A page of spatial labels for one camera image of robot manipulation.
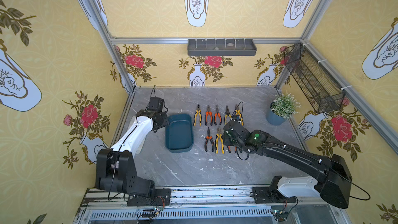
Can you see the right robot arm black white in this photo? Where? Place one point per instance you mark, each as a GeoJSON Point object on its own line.
{"type": "Point", "coordinates": [327, 178]}

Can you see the orange black upside-down long-nose pliers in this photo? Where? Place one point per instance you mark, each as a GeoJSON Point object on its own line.
{"type": "Point", "coordinates": [209, 139]}

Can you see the green white artificial plant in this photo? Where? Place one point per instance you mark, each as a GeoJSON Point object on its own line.
{"type": "Point", "coordinates": [285, 106]}

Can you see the yellow black combination pliers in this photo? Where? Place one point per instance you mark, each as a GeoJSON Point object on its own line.
{"type": "Point", "coordinates": [237, 110]}

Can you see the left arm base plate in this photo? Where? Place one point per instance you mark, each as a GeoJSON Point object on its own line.
{"type": "Point", "coordinates": [160, 197]}

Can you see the yellow black deli pliers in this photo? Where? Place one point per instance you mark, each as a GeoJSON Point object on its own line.
{"type": "Point", "coordinates": [219, 140]}

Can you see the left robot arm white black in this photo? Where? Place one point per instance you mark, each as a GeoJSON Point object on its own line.
{"type": "Point", "coordinates": [115, 168]}

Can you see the black wire mesh basket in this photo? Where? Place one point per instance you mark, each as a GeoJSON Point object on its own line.
{"type": "Point", "coordinates": [322, 91]}

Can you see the teal storage box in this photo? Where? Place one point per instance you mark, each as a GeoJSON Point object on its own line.
{"type": "Point", "coordinates": [179, 133]}

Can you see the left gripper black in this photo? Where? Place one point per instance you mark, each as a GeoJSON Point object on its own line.
{"type": "Point", "coordinates": [160, 123]}

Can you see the grey wall shelf tray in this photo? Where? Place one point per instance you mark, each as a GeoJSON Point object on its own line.
{"type": "Point", "coordinates": [221, 47]}

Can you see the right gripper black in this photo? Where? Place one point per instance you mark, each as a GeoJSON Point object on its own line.
{"type": "Point", "coordinates": [231, 135]}

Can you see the blue plant pot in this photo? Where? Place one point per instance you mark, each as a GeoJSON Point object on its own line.
{"type": "Point", "coordinates": [273, 118]}

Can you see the yellow black long-nose pliers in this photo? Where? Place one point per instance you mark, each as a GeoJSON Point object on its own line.
{"type": "Point", "coordinates": [227, 115]}

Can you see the yellow black large pliers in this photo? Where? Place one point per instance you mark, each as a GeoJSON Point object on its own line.
{"type": "Point", "coordinates": [198, 116]}

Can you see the orange black needle pliers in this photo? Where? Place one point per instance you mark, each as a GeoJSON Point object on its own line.
{"type": "Point", "coordinates": [208, 116]}

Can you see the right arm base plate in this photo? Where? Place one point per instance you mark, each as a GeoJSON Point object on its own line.
{"type": "Point", "coordinates": [263, 195]}

